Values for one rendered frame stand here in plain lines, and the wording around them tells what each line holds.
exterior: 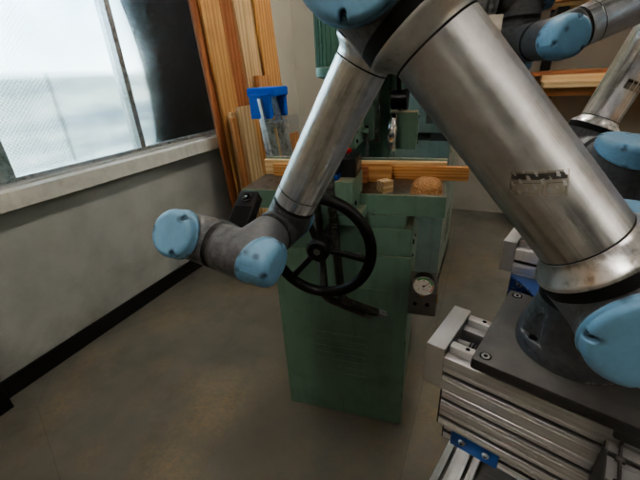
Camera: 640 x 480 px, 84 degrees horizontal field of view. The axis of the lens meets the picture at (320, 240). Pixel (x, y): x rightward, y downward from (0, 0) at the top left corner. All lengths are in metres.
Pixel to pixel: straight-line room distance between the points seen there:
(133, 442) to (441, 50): 1.59
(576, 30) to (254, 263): 0.70
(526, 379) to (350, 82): 0.46
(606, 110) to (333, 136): 0.77
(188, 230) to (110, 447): 1.26
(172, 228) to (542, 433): 0.64
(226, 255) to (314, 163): 0.19
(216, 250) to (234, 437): 1.09
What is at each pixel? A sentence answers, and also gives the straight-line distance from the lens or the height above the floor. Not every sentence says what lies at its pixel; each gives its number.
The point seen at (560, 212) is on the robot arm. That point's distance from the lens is 0.37.
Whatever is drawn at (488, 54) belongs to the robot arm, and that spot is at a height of 1.22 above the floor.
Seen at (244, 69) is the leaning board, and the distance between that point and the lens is 2.82.
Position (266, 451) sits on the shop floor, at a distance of 1.48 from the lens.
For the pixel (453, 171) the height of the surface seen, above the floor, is 0.93.
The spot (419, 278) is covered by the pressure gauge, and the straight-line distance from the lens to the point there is 1.02.
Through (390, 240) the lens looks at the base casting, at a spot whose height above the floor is 0.76.
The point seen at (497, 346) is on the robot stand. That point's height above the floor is 0.82.
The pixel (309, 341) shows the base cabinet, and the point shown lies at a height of 0.33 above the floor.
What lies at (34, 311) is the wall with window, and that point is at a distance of 2.08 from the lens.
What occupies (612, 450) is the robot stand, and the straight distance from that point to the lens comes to 0.67.
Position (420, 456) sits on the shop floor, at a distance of 1.47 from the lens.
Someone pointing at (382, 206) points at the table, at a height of 0.87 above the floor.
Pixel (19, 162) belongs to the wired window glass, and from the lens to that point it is 2.04.
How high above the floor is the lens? 1.21
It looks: 25 degrees down
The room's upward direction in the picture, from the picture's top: 3 degrees counter-clockwise
